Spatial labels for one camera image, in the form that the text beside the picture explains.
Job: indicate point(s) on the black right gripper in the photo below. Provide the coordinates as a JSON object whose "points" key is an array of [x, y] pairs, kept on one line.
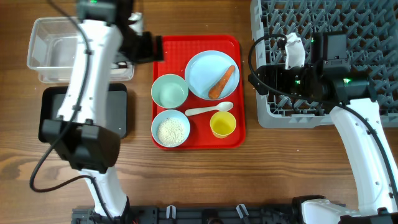
{"points": [[277, 71]]}

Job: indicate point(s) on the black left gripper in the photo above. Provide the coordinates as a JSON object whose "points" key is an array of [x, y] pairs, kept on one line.
{"points": [[146, 53]]}

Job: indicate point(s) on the mint green bowl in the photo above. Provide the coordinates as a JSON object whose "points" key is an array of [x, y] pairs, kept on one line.
{"points": [[169, 91]]}

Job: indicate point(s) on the light blue bowl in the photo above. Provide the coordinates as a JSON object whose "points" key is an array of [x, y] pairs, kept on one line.
{"points": [[169, 114]]}

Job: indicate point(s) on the orange carrot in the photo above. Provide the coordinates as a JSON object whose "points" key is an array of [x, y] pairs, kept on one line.
{"points": [[215, 92]]}

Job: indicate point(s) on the red snack wrapper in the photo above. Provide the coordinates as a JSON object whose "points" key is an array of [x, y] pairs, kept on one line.
{"points": [[122, 65]]}

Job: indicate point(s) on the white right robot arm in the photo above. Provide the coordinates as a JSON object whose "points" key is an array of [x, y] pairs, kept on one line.
{"points": [[350, 99]]}

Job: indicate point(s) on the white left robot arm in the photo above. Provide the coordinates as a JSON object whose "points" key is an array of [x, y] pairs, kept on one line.
{"points": [[78, 134]]}

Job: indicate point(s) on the grey dishwasher rack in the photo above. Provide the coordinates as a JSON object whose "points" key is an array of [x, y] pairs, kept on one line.
{"points": [[371, 29]]}

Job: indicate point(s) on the light blue plate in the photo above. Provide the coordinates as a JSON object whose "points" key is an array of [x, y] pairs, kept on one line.
{"points": [[207, 68]]}

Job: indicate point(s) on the white plastic spoon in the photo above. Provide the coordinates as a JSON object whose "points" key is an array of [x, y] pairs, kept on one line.
{"points": [[223, 106]]}

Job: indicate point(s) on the red serving tray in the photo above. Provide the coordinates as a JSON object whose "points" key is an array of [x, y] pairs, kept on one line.
{"points": [[178, 50]]}

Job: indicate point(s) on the clear plastic bin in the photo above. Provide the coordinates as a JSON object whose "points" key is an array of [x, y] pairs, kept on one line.
{"points": [[63, 50]]}

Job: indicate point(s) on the yellow cup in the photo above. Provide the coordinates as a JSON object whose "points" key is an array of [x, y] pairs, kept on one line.
{"points": [[222, 124]]}

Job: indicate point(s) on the black tray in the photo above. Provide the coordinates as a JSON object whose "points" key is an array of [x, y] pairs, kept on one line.
{"points": [[116, 108]]}

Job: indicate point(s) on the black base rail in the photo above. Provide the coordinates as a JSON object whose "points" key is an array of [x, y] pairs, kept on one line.
{"points": [[278, 213]]}

